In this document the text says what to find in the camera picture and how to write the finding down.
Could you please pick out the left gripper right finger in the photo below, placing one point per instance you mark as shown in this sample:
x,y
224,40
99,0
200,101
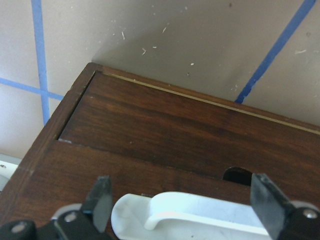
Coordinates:
x,y
270,204

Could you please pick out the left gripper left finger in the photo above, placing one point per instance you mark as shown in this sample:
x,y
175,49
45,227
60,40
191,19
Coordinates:
x,y
98,203

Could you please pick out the white drawer handle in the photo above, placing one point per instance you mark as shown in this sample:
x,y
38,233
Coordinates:
x,y
184,216

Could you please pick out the wooden drawer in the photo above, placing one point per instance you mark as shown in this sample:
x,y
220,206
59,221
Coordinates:
x,y
169,128

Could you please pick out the wooden drawer cabinet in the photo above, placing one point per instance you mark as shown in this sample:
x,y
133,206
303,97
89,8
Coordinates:
x,y
125,157

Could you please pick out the white plastic tray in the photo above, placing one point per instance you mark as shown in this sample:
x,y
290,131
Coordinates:
x,y
8,165

